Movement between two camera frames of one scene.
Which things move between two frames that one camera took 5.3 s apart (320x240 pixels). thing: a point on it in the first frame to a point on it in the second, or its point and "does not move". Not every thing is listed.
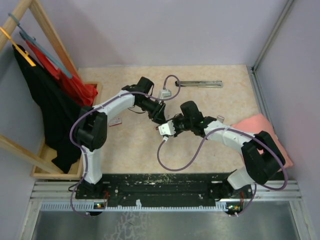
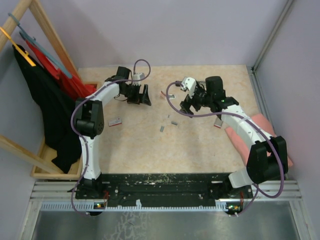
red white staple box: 115,122 does not move
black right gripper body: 181,124 to 200,98
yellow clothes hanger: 24,54 does not move
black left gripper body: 152,107 to 133,95
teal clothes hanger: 27,37 does not move
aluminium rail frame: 59,196 does not move
